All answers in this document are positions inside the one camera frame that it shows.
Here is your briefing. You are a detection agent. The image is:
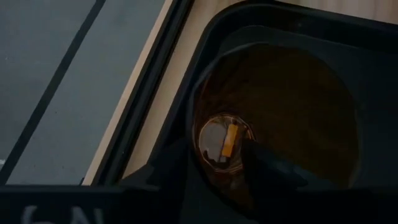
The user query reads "amber ribbed glass cup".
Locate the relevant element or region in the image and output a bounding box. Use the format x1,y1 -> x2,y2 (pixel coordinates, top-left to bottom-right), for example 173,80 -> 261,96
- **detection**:
186,42 -> 361,218

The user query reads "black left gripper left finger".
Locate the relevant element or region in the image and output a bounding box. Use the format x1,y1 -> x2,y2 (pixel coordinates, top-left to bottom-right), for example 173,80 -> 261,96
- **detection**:
123,138 -> 200,188

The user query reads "black aluminium table frame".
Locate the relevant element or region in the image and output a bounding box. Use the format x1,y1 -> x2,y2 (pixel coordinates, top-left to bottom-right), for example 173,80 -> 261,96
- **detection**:
91,0 -> 195,187

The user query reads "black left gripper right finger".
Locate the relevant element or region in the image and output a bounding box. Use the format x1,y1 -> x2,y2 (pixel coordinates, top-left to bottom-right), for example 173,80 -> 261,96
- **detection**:
241,140 -> 308,191

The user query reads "black rectangular plastic tray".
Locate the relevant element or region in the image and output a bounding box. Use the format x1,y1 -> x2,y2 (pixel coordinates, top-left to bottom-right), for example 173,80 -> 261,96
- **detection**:
123,0 -> 398,224

